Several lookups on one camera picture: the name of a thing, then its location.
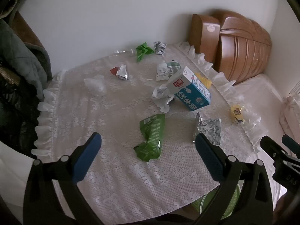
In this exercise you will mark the yellow wrapper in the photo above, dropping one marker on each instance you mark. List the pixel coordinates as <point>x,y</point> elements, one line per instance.
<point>237,113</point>

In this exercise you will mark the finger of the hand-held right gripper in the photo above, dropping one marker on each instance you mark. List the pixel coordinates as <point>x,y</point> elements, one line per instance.
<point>291,144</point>
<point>273,146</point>

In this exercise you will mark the red silver wrapper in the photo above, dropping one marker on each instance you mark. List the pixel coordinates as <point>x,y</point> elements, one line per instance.
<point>121,72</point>

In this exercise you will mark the small crumpled silver wrapper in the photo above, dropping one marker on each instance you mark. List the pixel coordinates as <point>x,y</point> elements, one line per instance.
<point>159,47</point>

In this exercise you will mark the brown wooden furniture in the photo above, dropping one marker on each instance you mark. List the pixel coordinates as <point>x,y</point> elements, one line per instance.
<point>25,31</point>

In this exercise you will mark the crumpled white paper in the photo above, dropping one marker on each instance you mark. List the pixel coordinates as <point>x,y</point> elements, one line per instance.
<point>161,96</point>

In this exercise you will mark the bed with white sheet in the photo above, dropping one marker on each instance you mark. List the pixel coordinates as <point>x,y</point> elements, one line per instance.
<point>264,98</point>

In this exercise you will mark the black lace cloth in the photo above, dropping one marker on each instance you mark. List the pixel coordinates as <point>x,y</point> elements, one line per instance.
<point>16,117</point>

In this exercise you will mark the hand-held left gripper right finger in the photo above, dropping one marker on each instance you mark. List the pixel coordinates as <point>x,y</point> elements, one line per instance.
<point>207,155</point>

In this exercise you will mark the yellow packet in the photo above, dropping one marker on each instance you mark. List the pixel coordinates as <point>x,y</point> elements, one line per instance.
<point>204,79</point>

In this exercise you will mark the grey quilted coat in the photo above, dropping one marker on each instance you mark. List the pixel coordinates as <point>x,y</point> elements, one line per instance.
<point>21,58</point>

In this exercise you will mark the silver foil wrapper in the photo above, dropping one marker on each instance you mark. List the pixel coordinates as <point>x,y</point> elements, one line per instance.
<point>209,129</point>

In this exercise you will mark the green snack wrapper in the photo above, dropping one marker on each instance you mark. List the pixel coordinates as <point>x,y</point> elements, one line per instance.
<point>152,131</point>

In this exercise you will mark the crumpled green paper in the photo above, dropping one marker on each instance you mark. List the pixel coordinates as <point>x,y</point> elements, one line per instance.
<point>143,50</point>

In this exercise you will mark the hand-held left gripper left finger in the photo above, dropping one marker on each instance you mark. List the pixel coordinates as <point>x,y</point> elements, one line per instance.
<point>86,155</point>

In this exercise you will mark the green plastic basket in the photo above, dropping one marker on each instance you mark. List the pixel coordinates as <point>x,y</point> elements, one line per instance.
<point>206,205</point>

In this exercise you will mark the blue white milk carton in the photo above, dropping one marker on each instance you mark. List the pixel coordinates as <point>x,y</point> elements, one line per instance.
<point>187,91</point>

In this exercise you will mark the white pillow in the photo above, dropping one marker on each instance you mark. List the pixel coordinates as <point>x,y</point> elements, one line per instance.
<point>293,112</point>

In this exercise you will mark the wooden headboard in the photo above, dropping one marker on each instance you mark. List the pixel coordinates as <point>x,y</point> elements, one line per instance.
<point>243,51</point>

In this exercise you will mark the crumpled clear plastic bag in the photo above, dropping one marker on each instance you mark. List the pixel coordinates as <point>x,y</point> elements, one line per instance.
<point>96,85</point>

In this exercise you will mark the white green packet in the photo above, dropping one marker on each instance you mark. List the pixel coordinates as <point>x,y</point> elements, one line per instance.
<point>165,71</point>

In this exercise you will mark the dark hanging cloth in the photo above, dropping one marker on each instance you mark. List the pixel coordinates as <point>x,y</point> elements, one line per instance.
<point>9,2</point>

